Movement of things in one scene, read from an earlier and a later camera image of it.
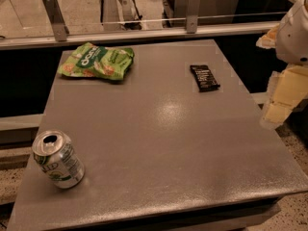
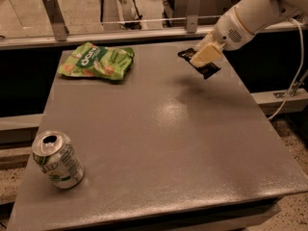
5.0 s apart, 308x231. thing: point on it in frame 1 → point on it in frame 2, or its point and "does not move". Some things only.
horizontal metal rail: [162, 34] does not move
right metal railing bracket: [192, 8] does not move
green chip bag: [92, 60] does not move
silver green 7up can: [54, 152] does not move
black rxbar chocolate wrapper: [204, 78] → [206, 70]
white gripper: [295, 36] → [228, 33]
